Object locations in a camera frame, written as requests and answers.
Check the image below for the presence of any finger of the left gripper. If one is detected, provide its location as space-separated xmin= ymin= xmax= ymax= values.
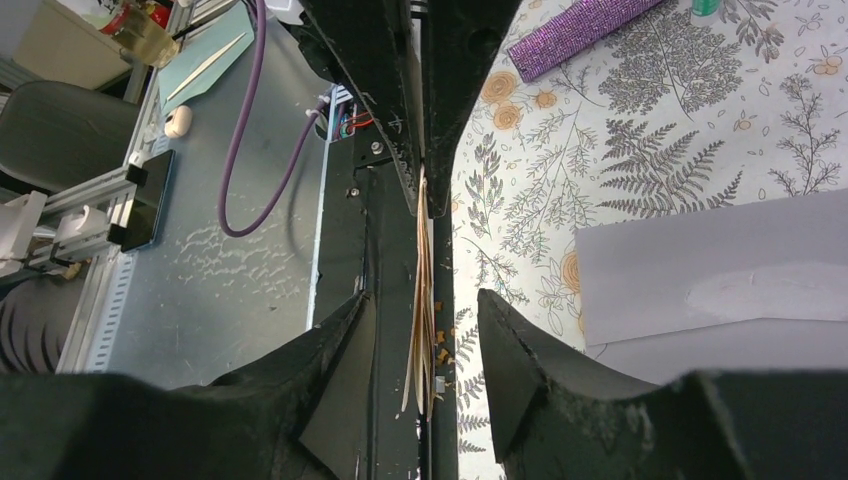
xmin=301 ymin=0 xmax=423 ymax=198
xmin=422 ymin=0 xmax=521 ymax=218

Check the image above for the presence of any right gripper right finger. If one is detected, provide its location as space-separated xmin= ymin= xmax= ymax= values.
xmin=477 ymin=289 xmax=847 ymax=479

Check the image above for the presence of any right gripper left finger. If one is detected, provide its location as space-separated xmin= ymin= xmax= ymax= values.
xmin=1 ymin=292 xmax=375 ymax=479

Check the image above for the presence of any small green white bottle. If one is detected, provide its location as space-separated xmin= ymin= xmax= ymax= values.
xmin=690 ymin=0 xmax=721 ymax=27

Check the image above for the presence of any teal envelope with stick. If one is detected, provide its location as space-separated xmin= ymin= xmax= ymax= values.
xmin=157 ymin=1 xmax=254 ymax=116

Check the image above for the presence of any purple glitter microphone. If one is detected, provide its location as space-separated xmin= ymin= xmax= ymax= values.
xmin=508 ymin=0 xmax=659 ymax=82

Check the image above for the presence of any beige earbud case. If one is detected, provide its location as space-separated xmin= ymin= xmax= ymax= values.
xmin=163 ymin=105 xmax=193 ymax=139

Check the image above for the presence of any floral table mat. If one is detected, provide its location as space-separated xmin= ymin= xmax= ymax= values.
xmin=439 ymin=1 xmax=847 ymax=479

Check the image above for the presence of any black smartphone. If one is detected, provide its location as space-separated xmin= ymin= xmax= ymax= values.
xmin=121 ymin=149 xmax=176 ymax=253

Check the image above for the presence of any grey office chair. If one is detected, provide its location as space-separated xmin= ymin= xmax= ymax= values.
xmin=1 ymin=80 xmax=140 ymax=194

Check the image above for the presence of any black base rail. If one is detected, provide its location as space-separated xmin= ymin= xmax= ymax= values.
xmin=300 ymin=86 xmax=458 ymax=479

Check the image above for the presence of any aluminium frame with brackets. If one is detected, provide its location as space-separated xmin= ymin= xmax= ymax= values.
xmin=0 ymin=165 xmax=148 ymax=376

